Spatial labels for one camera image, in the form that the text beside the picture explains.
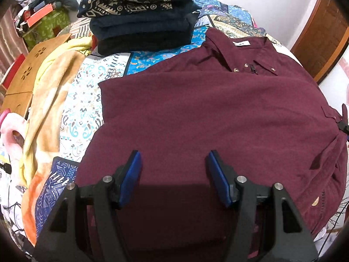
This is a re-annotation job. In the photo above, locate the green patterned box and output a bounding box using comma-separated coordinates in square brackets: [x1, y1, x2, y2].
[22, 7, 71, 52]

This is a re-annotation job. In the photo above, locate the navy folded garment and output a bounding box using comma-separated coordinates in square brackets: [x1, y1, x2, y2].
[89, 1, 203, 41]

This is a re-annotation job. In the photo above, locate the yellow orange fleece blanket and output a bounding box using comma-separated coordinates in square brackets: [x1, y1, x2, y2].
[20, 37, 94, 247]

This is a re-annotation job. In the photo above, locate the black folded garment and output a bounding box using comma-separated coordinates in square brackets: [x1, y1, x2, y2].
[97, 30, 195, 55]

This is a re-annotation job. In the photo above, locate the pink striped curtain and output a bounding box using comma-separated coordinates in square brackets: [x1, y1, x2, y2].
[0, 5, 29, 88]

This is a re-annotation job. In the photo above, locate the pink plush toy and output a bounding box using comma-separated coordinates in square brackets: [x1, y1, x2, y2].
[0, 109, 29, 170]

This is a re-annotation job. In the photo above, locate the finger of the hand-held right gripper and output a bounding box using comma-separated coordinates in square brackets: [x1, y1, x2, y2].
[337, 103, 349, 142]

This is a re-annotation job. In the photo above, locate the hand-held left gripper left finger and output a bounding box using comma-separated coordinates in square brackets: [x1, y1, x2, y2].
[33, 150, 143, 262]

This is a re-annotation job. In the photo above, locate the grey plush pillow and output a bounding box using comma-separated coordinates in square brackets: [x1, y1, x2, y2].
[45, 0, 79, 13]

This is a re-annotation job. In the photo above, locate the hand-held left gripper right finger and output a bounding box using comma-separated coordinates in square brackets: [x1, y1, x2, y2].
[205, 150, 319, 262]

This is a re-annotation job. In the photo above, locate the brown wooden door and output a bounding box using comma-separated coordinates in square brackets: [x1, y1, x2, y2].
[290, 0, 349, 86]

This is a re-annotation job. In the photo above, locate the brown cardboard box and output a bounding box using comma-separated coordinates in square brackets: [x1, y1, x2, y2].
[0, 33, 73, 121]

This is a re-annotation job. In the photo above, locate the maroon button-up shirt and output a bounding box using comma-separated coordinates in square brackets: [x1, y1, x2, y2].
[76, 27, 348, 262]

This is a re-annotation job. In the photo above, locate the blue patchwork bedsheet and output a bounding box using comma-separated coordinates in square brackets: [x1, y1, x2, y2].
[0, 0, 349, 252]

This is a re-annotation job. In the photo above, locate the orange flat box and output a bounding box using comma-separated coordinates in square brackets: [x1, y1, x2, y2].
[26, 3, 54, 28]

